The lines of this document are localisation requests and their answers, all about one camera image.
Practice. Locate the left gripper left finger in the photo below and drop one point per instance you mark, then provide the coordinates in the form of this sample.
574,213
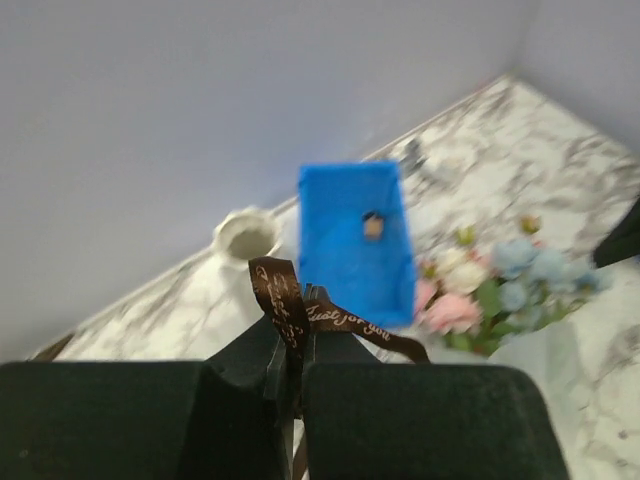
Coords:
225,417

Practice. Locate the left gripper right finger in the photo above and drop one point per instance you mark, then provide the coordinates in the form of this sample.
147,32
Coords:
473,421

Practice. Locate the brown ribbon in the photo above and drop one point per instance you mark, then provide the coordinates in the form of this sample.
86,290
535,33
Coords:
300,310

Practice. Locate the white ribbed ceramic vase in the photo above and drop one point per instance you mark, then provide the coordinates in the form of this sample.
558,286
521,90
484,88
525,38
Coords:
242,236

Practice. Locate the blue plastic bin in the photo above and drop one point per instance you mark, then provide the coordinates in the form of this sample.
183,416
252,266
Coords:
372,279

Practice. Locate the flower bouquet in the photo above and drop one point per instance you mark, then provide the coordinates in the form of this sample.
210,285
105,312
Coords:
569,324

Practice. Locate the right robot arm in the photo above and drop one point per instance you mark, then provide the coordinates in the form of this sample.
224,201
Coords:
622,243

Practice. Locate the small block in bin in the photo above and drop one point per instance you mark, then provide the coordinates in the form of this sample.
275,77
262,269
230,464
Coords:
373,225

